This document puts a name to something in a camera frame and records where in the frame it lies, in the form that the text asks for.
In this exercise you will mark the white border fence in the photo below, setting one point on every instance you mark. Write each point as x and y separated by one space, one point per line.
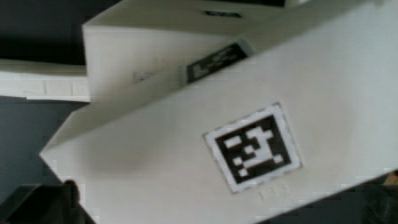
44 81

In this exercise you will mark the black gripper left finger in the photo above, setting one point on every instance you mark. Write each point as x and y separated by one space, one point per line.
46 204

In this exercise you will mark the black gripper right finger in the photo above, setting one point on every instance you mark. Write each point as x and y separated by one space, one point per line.
365 205

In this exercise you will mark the small white tagged block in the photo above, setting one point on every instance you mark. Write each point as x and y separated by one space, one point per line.
214 151

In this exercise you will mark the white cabinet body box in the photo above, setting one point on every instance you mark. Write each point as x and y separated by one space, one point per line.
152 33

